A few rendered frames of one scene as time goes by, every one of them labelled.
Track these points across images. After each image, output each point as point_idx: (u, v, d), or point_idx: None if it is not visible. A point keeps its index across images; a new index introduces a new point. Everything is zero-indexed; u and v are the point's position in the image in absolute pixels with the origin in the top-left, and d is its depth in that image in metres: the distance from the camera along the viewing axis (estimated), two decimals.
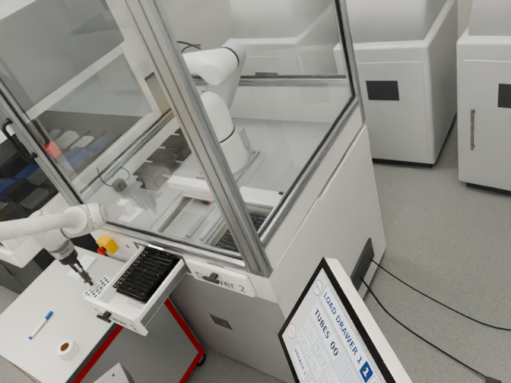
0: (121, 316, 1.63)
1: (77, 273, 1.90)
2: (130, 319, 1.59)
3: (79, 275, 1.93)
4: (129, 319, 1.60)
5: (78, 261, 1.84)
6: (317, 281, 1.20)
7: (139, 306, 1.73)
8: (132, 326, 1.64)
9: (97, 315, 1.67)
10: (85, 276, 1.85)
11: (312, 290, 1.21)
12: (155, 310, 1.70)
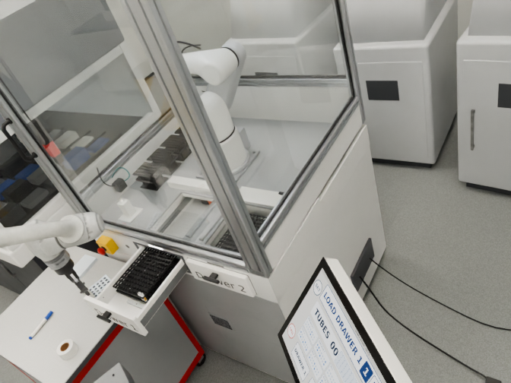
0: (121, 316, 1.63)
1: None
2: (130, 319, 1.59)
3: None
4: (129, 319, 1.60)
5: (74, 270, 1.80)
6: (317, 281, 1.20)
7: (139, 306, 1.73)
8: (132, 326, 1.64)
9: (97, 315, 1.67)
10: (81, 286, 1.81)
11: (312, 290, 1.21)
12: (155, 310, 1.70)
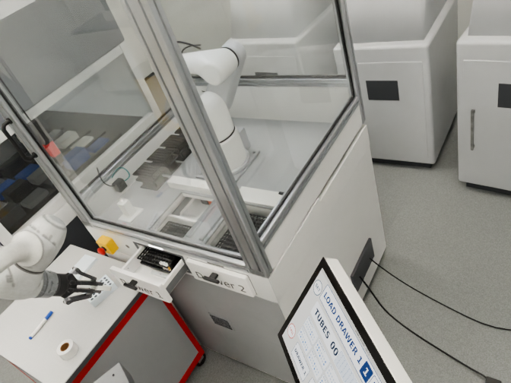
0: (147, 283, 1.72)
1: (86, 291, 1.57)
2: (157, 286, 1.68)
3: (91, 296, 1.59)
4: (156, 286, 1.69)
5: None
6: (317, 281, 1.20)
7: (163, 276, 1.82)
8: (158, 293, 1.73)
9: (124, 283, 1.76)
10: (86, 273, 1.57)
11: (312, 290, 1.21)
12: (179, 279, 1.78)
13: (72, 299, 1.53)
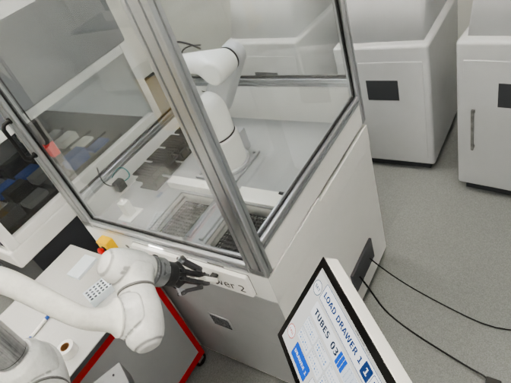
0: (168, 257, 1.79)
1: (196, 281, 1.45)
2: None
3: (202, 287, 1.46)
4: (176, 259, 1.76)
5: None
6: (317, 281, 1.20)
7: None
8: None
9: None
10: (191, 263, 1.47)
11: (312, 290, 1.21)
12: None
13: (186, 289, 1.40)
